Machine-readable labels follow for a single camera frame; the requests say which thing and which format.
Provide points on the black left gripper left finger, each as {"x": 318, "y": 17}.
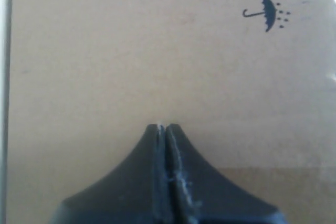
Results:
{"x": 136, "y": 191}

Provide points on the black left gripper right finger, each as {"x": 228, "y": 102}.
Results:
{"x": 201, "y": 194}

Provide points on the wide cardboard box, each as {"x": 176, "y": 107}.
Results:
{"x": 251, "y": 82}

